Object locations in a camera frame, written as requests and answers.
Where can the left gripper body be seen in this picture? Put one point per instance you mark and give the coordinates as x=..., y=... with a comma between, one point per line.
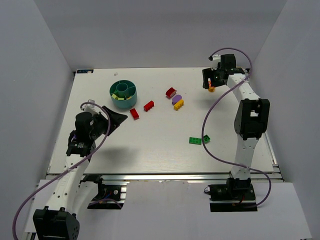
x=105, y=122

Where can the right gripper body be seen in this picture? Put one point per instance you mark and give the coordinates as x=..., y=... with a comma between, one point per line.
x=208, y=75

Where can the orange patterned round lego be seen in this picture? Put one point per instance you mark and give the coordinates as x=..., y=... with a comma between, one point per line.
x=211, y=88

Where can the yellow long lego brick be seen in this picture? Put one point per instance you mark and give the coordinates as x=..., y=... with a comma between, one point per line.
x=178, y=105

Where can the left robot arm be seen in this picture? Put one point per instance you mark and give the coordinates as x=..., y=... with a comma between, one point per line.
x=74, y=192

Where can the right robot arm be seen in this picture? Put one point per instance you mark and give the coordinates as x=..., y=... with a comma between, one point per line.
x=250, y=123

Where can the red flat lego brick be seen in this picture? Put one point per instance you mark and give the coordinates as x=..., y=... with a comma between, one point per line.
x=134, y=113

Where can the teal divided round container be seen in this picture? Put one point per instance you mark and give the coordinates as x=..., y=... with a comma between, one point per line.
x=123, y=94

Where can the red long lego brick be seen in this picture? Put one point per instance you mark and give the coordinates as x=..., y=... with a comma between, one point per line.
x=149, y=106

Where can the red arched lego brick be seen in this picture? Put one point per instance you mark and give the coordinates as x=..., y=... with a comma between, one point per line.
x=170, y=92

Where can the green small lego brick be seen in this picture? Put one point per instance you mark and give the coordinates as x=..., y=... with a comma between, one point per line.
x=206, y=139

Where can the green flat lego plate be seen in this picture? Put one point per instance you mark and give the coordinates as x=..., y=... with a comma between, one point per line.
x=195, y=140

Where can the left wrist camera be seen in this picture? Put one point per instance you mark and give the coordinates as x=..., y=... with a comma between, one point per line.
x=89, y=107

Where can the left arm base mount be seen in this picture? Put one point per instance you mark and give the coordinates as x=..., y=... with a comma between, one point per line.
x=110, y=193

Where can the aluminium front table rail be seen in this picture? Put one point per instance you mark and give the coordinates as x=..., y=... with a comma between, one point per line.
x=164, y=177

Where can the aluminium table rail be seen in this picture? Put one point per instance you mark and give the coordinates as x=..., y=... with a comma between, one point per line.
x=164, y=177
x=275, y=175

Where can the aluminium right table rail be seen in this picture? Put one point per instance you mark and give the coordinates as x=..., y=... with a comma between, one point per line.
x=275, y=175

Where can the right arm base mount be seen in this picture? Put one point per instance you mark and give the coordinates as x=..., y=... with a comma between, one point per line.
x=222, y=201

